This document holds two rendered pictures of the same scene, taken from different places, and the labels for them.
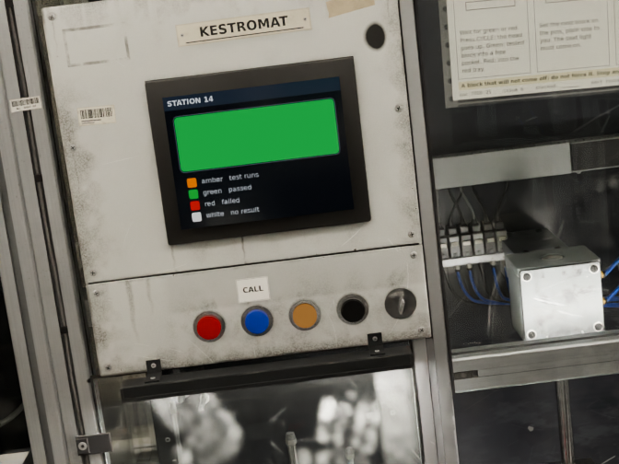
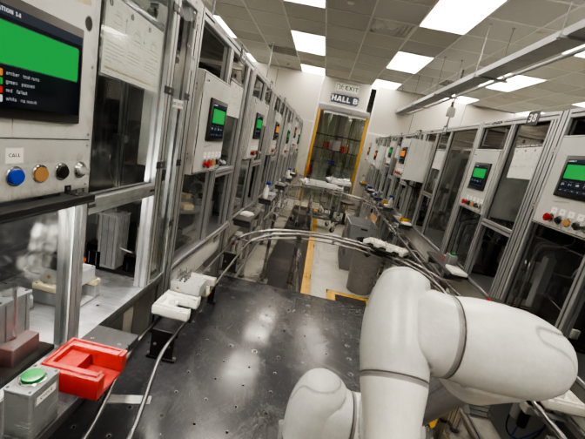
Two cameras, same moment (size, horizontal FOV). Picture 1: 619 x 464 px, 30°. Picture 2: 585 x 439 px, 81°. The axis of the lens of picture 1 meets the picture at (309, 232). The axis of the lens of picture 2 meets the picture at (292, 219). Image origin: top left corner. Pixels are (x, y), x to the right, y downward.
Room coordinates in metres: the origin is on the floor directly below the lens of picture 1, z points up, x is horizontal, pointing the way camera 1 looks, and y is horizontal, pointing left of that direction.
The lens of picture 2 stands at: (0.82, 0.69, 1.60)
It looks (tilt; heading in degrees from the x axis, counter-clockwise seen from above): 13 degrees down; 273
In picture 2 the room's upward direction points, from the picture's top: 12 degrees clockwise
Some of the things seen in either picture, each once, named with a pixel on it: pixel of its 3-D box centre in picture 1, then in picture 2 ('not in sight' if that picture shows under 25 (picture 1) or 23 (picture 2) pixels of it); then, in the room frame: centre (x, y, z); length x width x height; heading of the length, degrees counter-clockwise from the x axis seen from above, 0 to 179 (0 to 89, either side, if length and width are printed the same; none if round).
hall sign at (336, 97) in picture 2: not in sight; (344, 99); (0.56, -8.59, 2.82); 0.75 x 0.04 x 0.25; 0
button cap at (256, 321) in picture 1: (257, 320); (14, 176); (1.39, 0.08, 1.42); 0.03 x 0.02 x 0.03; 90
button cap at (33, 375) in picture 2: not in sight; (32, 377); (1.30, 0.13, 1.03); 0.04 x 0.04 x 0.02
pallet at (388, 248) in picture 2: not in sight; (384, 249); (0.11, -2.23, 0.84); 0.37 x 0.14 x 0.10; 148
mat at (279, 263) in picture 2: not in sight; (298, 236); (0.92, -5.02, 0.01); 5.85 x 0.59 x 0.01; 90
